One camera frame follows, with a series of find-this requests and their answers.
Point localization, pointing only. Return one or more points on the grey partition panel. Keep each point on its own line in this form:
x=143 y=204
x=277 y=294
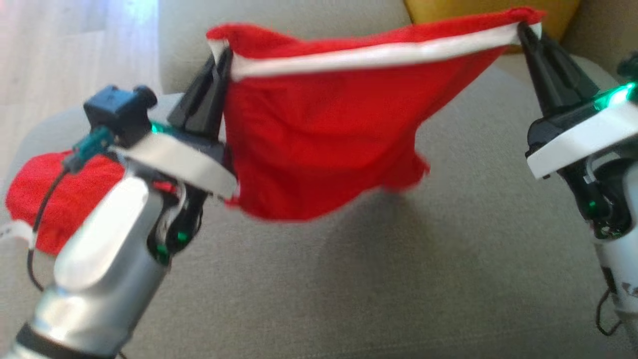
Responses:
x=603 y=30

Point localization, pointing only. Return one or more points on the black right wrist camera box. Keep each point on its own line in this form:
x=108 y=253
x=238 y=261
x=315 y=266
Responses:
x=629 y=67

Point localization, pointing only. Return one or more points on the red shorts with white waistband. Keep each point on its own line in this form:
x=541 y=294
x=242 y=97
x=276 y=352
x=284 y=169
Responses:
x=324 y=134

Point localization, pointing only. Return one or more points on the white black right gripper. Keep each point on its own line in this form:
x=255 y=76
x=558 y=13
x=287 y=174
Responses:
x=573 y=139

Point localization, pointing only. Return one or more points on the large yellow sofa back cushion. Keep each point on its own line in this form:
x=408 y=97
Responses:
x=448 y=12

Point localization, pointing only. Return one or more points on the grey sofa seat cushion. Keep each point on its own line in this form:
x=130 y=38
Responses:
x=189 y=30

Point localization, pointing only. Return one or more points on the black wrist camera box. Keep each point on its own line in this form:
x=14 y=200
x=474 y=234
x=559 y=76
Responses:
x=629 y=67
x=119 y=112

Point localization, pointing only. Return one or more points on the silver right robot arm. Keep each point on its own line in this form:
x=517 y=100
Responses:
x=623 y=269

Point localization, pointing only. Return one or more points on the red white basketball jersey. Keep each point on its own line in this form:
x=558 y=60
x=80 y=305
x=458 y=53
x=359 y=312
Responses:
x=65 y=199

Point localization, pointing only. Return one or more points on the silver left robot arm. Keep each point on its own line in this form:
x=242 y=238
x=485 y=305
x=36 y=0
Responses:
x=99 y=269

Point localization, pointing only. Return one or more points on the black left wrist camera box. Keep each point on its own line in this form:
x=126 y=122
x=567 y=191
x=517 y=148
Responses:
x=119 y=112

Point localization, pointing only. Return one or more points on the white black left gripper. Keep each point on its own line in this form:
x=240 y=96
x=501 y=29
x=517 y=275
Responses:
x=174 y=154

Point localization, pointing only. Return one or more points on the large grey sofa chaise seat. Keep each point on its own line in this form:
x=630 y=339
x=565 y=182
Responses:
x=398 y=279

